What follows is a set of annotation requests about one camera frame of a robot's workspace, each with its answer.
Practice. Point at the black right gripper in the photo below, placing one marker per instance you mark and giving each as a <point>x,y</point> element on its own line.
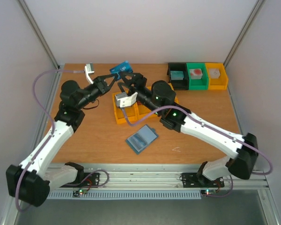
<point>136,81</point>

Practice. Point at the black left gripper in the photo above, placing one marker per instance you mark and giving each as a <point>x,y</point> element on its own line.
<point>101,83</point>

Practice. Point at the blue VIP card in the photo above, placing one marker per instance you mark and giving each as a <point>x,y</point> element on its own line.
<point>122,67</point>

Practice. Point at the teal leather card holder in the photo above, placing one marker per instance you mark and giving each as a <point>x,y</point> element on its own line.
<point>140,140</point>

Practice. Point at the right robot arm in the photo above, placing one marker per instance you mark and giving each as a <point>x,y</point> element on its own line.
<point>240,151</point>

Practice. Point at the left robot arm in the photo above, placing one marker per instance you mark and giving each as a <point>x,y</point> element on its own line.
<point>29,182</point>

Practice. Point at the teal card deck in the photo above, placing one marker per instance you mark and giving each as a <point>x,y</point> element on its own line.
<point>176,75</point>

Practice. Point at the red spot card deck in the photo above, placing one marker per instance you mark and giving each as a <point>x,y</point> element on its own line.
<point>196,73</point>

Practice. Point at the white card deck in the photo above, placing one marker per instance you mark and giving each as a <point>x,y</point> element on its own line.
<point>214,73</point>

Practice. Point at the middle yellow bin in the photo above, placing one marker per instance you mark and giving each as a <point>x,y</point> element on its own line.
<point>142,110</point>

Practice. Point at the left yellow bin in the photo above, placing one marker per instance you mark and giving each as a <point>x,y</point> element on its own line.
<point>131,112</point>

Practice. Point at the right yellow bin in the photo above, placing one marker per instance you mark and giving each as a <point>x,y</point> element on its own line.
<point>175,98</point>

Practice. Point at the black storage bin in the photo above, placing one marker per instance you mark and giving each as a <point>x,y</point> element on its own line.
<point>179,84</point>

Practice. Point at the green storage bin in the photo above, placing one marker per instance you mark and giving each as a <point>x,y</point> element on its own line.
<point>201,84</point>

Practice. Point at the far yellow storage bin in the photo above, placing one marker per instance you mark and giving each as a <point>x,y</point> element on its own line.
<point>218,79</point>

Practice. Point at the left small circuit board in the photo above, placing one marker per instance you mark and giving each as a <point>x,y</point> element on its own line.
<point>80,192</point>

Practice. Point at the small circuit board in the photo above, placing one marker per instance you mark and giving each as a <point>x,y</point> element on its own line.
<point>207,192</point>
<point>80,192</point>

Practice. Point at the right small circuit board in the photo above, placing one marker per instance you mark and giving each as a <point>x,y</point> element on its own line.
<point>207,192</point>

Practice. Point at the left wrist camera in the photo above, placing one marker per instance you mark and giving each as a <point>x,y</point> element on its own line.
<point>89,70</point>

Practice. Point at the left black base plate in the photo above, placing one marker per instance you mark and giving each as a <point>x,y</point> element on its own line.
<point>92,180</point>

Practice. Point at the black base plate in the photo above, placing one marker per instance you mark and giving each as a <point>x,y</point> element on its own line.
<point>191,180</point>
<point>92,180</point>

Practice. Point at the grey slotted cable duct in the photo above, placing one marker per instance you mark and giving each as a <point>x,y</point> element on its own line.
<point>126,195</point>

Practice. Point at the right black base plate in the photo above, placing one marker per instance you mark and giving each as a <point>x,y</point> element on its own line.
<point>191,180</point>

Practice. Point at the left corner aluminium post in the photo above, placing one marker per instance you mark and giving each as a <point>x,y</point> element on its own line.
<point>30,18</point>

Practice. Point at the corner aluminium post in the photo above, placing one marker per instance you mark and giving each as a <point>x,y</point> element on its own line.
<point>30,18</point>
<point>245,28</point>

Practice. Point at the aluminium rail frame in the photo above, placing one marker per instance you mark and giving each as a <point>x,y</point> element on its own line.
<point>98,145</point>

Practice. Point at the right corner aluminium post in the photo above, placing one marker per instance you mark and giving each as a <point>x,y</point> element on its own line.
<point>245,28</point>

